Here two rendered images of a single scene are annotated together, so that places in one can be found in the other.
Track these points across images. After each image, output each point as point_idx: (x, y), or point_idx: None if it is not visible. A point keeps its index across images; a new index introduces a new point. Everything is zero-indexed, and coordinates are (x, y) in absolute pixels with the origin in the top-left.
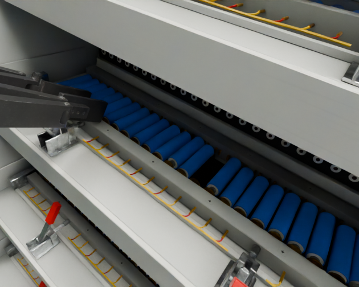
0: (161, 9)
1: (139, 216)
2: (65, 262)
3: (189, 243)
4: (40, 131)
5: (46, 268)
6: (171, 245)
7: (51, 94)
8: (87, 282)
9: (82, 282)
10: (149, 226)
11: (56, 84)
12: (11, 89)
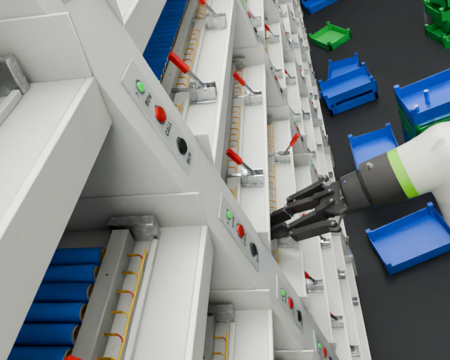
0: (256, 144)
1: (286, 190)
2: (310, 270)
3: (281, 174)
4: (290, 257)
5: (320, 274)
6: (286, 177)
7: (290, 206)
8: (306, 253)
9: (308, 255)
10: (287, 186)
11: (278, 224)
12: (308, 197)
